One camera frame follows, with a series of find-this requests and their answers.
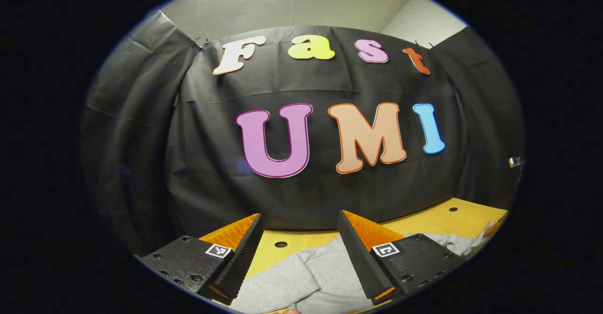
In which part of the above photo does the grey zip-neck sweatshirt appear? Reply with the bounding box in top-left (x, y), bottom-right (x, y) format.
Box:
top-left (228, 220), bottom-right (497, 314)

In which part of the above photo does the black backdrop cloth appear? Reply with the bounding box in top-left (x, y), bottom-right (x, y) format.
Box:
top-left (80, 8), bottom-right (526, 258)

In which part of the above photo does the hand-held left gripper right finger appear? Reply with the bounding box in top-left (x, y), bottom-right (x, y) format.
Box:
top-left (337, 210), bottom-right (467, 305)

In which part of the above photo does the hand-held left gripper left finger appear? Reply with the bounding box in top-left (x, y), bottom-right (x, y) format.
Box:
top-left (136, 213), bottom-right (264, 305)

